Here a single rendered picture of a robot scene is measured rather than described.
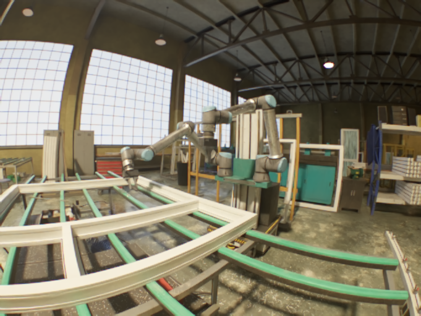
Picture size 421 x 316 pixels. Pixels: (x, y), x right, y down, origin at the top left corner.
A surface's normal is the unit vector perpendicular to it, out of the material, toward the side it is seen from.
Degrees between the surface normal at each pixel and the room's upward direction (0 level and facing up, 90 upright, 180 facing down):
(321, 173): 90
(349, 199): 90
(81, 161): 90
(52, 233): 90
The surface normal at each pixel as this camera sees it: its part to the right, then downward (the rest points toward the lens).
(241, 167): -0.63, 0.03
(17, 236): 0.72, 0.07
